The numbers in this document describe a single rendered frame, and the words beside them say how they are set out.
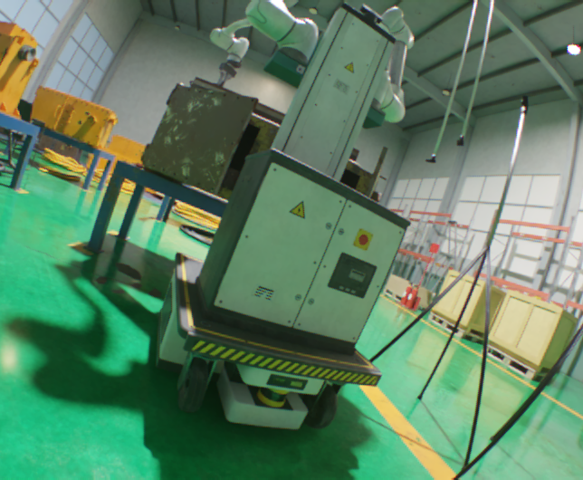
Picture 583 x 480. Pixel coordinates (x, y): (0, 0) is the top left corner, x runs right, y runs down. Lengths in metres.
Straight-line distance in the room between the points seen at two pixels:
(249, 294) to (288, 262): 0.15
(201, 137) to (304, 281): 1.14
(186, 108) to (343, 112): 0.98
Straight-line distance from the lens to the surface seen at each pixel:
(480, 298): 6.44
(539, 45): 11.50
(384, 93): 1.81
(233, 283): 0.93
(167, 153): 2.00
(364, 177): 2.31
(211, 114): 1.89
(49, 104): 5.73
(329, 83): 1.52
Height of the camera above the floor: 0.66
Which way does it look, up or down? 2 degrees down
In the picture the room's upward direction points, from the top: 23 degrees clockwise
